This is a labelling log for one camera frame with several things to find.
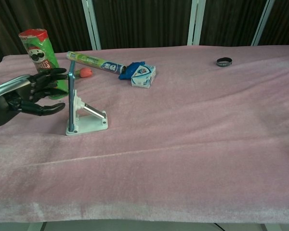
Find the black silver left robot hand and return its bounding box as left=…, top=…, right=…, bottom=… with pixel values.
left=0, top=67, right=70, bottom=128

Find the light blue smartphone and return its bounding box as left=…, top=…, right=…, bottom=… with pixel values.
left=66, top=60, right=78, bottom=133

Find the white folding phone stand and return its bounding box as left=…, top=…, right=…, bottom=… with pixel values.
left=65, top=89, right=109, bottom=137

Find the green Pringles can red lid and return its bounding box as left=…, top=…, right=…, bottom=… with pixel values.
left=18, top=28, right=69, bottom=100

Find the pink artificial tulip green stem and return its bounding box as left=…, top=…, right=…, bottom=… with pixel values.
left=73, top=67, right=93, bottom=79

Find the green plastic bag roll tube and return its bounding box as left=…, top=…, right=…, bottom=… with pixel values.
left=66, top=51, right=127, bottom=76

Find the small white blue cardboard box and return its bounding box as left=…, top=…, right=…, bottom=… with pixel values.
left=131, top=64, right=157, bottom=90

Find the pink fuzzy table cloth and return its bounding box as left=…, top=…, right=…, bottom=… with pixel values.
left=0, top=44, right=289, bottom=224

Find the white screen frame post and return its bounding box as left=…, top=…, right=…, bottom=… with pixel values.
left=187, top=0, right=206, bottom=46
left=250, top=0, right=276, bottom=47
left=81, top=0, right=102, bottom=51

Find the black wristband ring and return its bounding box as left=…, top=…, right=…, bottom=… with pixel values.
left=216, top=57, right=233, bottom=67

